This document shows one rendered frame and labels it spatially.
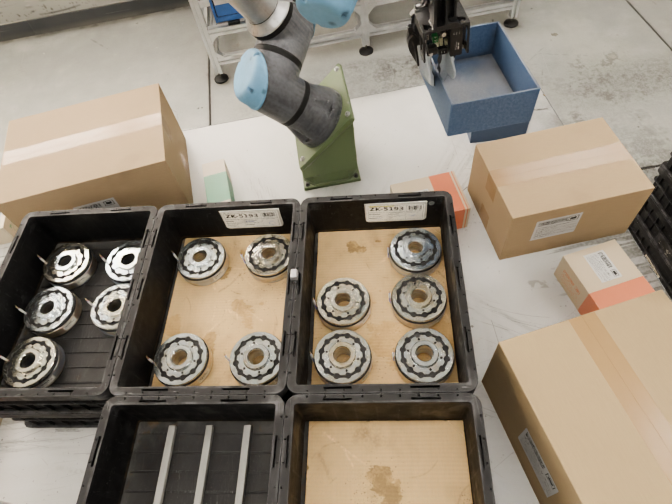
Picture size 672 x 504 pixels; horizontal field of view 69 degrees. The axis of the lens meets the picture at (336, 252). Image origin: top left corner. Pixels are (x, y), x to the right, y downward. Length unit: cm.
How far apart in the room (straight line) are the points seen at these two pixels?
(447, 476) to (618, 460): 25
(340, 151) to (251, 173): 29
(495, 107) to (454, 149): 52
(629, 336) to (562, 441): 22
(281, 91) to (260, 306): 48
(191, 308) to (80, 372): 24
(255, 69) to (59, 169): 53
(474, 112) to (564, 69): 204
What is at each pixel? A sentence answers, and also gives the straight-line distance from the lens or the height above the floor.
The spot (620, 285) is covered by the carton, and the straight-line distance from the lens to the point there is 113.
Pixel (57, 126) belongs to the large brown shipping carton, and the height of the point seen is 90.
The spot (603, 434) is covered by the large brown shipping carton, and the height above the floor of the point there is 90.
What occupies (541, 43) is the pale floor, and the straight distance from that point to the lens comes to 306.
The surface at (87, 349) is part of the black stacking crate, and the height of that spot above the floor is 83.
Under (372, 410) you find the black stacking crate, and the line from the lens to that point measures 83.
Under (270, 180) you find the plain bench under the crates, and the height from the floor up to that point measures 70.
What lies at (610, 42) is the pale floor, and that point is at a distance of 315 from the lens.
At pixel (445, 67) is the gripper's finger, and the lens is 91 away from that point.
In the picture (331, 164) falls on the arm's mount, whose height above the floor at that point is 78.
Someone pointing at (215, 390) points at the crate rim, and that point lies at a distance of 84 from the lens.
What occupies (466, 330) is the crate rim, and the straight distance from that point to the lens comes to 84.
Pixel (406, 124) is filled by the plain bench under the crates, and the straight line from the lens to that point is 146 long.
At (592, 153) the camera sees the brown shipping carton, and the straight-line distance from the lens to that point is 122.
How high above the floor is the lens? 168
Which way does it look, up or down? 56 degrees down
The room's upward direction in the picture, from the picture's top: 11 degrees counter-clockwise
